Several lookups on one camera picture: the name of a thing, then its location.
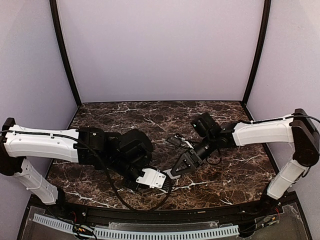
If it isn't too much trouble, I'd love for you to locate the white remote control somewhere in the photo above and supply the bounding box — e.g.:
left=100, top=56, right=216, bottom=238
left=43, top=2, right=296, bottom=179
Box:
left=162, top=168, right=181, bottom=180

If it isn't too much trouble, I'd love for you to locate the black frame post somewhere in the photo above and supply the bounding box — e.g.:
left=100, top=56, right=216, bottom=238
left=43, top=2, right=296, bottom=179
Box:
left=242, top=0, right=272, bottom=106
left=49, top=0, right=82, bottom=108

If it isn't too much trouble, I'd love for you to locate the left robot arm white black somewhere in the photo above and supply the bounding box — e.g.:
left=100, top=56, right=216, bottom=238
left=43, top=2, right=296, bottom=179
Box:
left=0, top=118, right=172, bottom=206

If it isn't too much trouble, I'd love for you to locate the right black frame post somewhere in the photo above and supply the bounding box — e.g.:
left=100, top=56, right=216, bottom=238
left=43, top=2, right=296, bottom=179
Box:
left=242, top=0, right=272, bottom=106

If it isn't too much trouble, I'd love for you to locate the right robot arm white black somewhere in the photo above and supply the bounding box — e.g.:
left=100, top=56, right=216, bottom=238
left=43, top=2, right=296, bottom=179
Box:
left=170, top=108, right=320, bottom=200

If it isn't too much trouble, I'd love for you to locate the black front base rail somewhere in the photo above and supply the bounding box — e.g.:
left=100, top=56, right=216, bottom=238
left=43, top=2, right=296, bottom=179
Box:
left=44, top=192, right=296, bottom=226

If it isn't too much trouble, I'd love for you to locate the white slotted cable duct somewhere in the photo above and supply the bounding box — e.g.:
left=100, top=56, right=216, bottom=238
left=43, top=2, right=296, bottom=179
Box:
left=32, top=213, right=240, bottom=240

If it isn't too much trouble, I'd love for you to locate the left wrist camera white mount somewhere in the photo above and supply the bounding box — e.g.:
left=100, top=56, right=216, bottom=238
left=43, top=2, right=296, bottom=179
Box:
left=135, top=168, right=167, bottom=189

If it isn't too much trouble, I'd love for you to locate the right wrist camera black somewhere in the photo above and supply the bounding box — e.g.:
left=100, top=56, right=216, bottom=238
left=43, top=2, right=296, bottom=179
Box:
left=166, top=135, right=193, bottom=149

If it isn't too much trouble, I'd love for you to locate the left black frame post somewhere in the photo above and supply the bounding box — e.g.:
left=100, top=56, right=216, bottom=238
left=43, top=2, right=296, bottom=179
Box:
left=49, top=0, right=82, bottom=108

